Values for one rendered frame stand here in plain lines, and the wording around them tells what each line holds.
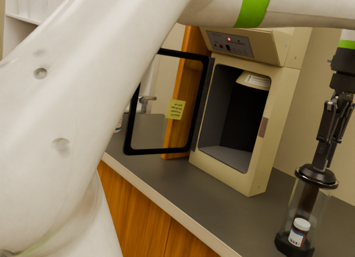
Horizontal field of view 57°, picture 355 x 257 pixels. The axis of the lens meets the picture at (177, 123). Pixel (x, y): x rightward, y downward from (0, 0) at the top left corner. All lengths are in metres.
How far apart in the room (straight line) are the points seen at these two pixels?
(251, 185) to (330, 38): 0.71
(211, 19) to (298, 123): 1.06
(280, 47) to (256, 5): 0.50
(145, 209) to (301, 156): 0.75
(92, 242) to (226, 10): 0.40
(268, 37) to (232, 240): 0.59
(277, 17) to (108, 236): 0.44
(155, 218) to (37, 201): 0.95
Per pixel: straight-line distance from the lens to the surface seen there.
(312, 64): 1.55
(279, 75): 1.12
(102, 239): 0.40
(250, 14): 0.59
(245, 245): 0.95
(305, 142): 1.56
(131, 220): 1.30
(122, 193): 1.32
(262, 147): 1.16
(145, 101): 1.14
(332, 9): 0.65
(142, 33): 0.30
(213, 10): 0.57
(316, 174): 0.89
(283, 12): 0.61
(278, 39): 1.06
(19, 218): 0.25
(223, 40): 1.18
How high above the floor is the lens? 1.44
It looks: 15 degrees down
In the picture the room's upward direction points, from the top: 11 degrees clockwise
